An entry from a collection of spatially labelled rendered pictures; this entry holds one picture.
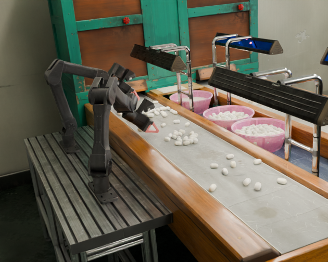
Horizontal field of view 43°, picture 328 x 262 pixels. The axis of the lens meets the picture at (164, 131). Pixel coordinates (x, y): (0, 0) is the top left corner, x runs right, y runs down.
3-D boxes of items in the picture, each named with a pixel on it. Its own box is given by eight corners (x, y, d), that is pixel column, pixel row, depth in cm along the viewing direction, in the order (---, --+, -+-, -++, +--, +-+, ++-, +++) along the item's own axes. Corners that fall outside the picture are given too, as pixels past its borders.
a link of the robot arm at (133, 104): (124, 101, 205) (117, 86, 195) (141, 101, 203) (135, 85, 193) (120, 120, 199) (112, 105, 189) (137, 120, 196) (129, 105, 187)
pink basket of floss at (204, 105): (204, 118, 244) (204, 102, 241) (163, 115, 255) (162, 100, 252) (218, 105, 267) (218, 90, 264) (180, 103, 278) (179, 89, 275)
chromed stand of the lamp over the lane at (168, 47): (166, 132, 227) (159, 49, 212) (152, 122, 244) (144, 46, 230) (197, 125, 233) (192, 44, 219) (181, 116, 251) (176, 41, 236)
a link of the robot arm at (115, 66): (123, 68, 226) (105, 56, 220) (128, 70, 219) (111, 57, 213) (112, 86, 226) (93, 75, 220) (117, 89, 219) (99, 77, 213)
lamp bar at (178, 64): (172, 72, 196) (171, 56, 193) (129, 56, 251) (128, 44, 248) (187, 69, 199) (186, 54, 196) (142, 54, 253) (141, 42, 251)
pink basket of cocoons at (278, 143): (252, 161, 182) (252, 141, 178) (221, 142, 205) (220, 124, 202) (301, 147, 191) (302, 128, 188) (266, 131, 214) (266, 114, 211)
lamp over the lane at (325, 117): (320, 127, 111) (322, 101, 108) (207, 85, 165) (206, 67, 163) (344, 121, 113) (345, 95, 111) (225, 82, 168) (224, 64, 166)
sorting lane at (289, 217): (281, 260, 110) (281, 253, 109) (102, 107, 269) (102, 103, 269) (367, 228, 120) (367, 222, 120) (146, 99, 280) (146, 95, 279)
